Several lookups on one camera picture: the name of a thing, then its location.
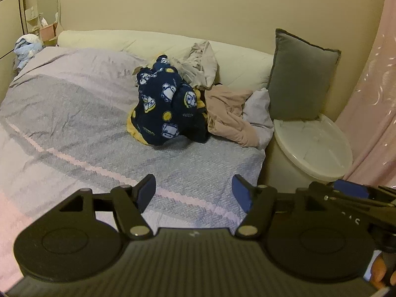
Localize pink curtain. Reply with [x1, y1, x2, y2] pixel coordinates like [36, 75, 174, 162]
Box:
[336, 0, 396, 190]

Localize oval mirror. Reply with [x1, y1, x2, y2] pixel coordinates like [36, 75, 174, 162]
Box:
[36, 0, 62, 36]

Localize pink tissue box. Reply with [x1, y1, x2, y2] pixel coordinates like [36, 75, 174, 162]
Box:
[39, 18, 58, 42]

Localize striped grey pink bedspread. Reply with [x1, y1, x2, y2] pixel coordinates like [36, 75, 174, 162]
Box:
[0, 47, 267, 287]

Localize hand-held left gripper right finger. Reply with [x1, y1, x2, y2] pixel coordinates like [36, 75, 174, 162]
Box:
[232, 174, 313, 241]

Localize person's right hand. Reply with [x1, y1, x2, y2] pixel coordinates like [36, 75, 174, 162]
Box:
[370, 250, 392, 290]

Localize pinkish tan garment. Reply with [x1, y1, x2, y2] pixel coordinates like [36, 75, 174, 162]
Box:
[204, 85, 259, 148]

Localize blue and white plush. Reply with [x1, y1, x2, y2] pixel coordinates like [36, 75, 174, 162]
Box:
[13, 34, 44, 70]

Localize lavender cloth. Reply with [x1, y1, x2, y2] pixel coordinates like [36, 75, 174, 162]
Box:
[243, 88, 274, 149]

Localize round white side table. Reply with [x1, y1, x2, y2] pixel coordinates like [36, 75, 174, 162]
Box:
[268, 113, 353, 190]

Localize cream wardrobe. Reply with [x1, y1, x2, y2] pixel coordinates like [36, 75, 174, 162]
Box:
[0, 0, 29, 91]

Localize navy cartoon print pants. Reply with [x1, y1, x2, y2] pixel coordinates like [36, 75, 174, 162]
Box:
[135, 55, 210, 147]

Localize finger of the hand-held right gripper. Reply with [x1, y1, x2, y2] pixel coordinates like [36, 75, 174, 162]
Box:
[309, 181, 396, 208]
[334, 179, 396, 203]

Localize navy top with yellow lining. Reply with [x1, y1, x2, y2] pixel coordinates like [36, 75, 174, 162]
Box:
[127, 87, 208, 145]

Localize grey pillow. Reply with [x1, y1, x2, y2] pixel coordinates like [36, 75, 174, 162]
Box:
[267, 28, 342, 121]

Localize beige crumpled cloth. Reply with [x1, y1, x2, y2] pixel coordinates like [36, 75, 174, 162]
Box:
[172, 40, 219, 89]

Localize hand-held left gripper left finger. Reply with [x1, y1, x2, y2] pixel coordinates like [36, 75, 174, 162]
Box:
[57, 174, 157, 241]

